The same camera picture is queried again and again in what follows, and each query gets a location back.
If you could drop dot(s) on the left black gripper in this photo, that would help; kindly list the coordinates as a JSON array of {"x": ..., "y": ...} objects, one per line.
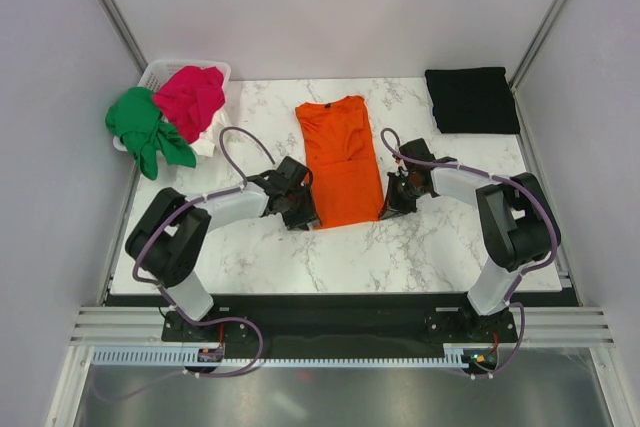
[{"x": 307, "y": 215}]

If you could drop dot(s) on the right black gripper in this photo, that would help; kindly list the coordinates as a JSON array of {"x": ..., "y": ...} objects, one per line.
[{"x": 393, "y": 207}]

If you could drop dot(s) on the orange t shirt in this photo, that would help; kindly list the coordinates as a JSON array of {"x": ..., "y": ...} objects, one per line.
[{"x": 339, "y": 150}]

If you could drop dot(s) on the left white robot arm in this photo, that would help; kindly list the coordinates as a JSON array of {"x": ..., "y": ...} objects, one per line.
[{"x": 167, "y": 240}]

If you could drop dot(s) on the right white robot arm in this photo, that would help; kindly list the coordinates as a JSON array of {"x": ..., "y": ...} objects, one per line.
[{"x": 519, "y": 231}]

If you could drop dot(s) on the white t shirt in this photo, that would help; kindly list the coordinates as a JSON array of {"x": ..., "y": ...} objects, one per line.
[{"x": 207, "y": 142}]

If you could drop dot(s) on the folded black t shirt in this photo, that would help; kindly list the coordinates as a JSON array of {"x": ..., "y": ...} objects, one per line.
[{"x": 472, "y": 101}]

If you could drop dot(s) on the red t shirt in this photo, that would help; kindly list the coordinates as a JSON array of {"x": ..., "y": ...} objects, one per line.
[{"x": 190, "y": 99}]

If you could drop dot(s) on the green t shirt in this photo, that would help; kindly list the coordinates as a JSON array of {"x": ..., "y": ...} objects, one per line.
[{"x": 139, "y": 125}]

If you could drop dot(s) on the white laundry basket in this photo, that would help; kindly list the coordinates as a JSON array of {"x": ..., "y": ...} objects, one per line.
[{"x": 158, "y": 72}]

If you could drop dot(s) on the white slotted cable duct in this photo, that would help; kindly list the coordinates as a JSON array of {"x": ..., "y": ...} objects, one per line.
[{"x": 197, "y": 357}]

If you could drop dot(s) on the aluminium frame rail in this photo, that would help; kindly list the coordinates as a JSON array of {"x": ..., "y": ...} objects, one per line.
[{"x": 545, "y": 327}]

